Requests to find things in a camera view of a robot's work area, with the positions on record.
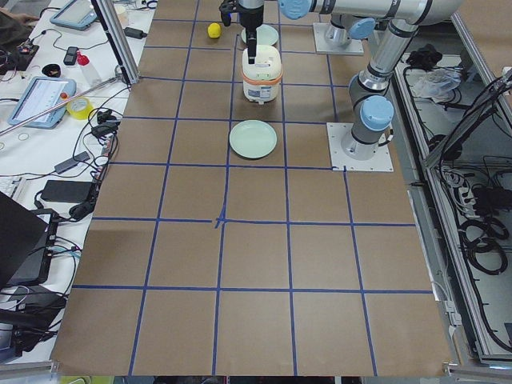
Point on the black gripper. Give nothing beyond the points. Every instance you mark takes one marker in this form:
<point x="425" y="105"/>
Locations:
<point x="250" y="21"/>

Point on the white rice cooker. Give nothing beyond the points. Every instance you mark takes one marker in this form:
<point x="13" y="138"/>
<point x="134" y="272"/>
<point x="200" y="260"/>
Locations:
<point x="261" y="79"/>

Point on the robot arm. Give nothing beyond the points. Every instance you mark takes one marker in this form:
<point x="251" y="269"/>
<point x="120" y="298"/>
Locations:
<point x="344" y="28"/>
<point x="372" y="111"/>

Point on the green plate near arm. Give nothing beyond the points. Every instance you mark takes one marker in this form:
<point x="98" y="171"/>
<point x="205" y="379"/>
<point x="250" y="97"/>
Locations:
<point x="253" y="139"/>
<point x="267" y="35"/>

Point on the black mobile phone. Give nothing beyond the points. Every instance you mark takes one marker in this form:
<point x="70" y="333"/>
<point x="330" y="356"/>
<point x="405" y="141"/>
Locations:
<point x="71" y="56"/>

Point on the yellow tape roll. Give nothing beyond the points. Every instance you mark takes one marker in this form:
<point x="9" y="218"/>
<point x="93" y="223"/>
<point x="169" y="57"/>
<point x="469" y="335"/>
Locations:
<point x="79" y="108"/>

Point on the blue teach pendant tablet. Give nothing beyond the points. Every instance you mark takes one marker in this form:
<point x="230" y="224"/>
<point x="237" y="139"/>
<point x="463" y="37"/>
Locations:
<point x="41" y="94"/>

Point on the black power adapter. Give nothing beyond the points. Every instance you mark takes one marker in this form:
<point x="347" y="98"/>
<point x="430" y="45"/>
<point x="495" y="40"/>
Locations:
<point x="66" y="191"/>

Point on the black laptop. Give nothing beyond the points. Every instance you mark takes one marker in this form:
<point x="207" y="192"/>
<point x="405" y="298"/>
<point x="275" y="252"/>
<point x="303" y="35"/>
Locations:
<point x="26" y="239"/>

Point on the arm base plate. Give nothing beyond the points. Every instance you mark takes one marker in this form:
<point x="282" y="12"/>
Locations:
<point x="354" y="48"/>
<point x="347" y="154"/>

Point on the aluminium frame post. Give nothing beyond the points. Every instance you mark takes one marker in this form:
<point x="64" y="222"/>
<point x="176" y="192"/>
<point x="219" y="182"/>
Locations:
<point x="112" y="27"/>

